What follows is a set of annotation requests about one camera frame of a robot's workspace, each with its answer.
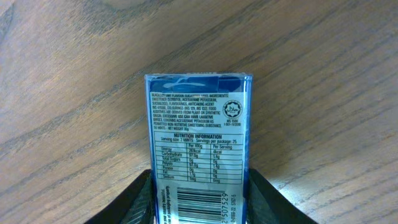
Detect small blue candy box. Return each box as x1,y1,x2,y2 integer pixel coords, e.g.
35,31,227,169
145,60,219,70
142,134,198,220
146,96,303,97
145,73,252,224

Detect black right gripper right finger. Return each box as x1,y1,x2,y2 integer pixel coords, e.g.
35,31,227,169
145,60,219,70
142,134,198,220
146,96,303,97
247,169,317,224

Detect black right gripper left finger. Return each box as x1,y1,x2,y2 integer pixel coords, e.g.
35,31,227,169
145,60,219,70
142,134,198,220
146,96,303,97
85,169,155,224

